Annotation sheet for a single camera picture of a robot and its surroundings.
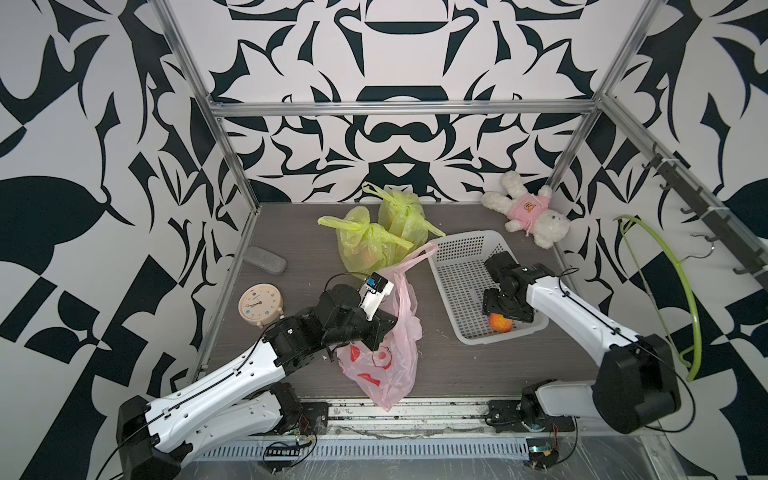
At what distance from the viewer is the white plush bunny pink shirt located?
1066 millimetres

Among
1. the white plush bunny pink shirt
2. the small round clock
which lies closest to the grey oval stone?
the small round clock

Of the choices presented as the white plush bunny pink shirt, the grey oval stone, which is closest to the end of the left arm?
the grey oval stone

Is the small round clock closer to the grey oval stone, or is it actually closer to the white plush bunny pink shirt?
the grey oval stone

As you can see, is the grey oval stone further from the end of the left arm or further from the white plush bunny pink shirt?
the white plush bunny pink shirt
